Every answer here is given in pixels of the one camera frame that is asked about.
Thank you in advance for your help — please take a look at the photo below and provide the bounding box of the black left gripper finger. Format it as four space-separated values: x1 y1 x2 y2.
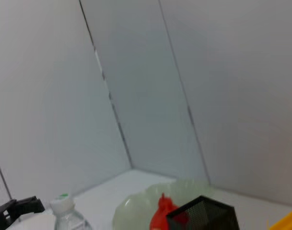
0 195 46 230

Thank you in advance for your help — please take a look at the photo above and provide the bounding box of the green label water bottle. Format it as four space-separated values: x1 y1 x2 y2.
49 193 93 230

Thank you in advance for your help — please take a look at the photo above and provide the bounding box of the red-orange toy fruit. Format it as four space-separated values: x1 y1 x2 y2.
149 193 192 230

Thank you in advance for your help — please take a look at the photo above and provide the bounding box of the wavy glass fruit plate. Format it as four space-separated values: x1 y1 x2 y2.
112 178 216 230

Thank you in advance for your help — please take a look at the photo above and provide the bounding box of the black mesh pen holder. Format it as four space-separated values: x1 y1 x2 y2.
166 195 240 230

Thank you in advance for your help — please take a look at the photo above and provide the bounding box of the yellow plastic storage bin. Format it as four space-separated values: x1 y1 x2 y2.
267 206 292 230

